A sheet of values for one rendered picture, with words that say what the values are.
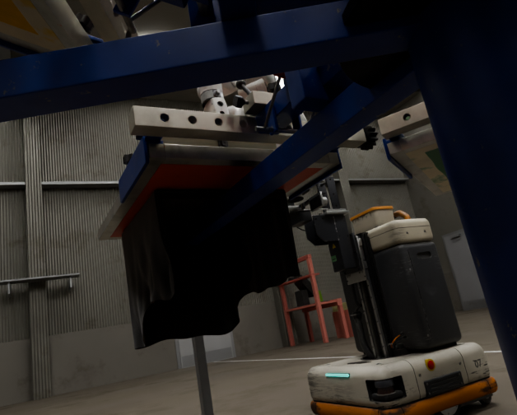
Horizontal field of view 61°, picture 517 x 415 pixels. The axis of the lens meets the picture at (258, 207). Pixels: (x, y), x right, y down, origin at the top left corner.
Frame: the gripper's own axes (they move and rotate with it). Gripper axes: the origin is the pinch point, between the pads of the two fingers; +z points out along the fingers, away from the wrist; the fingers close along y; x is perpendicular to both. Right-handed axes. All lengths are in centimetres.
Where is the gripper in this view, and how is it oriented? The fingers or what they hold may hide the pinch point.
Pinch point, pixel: (221, 146)
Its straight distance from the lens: 141.1
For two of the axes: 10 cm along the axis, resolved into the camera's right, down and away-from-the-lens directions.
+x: -8.7, 0.3, -4.9
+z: 1.8, 9.5, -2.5
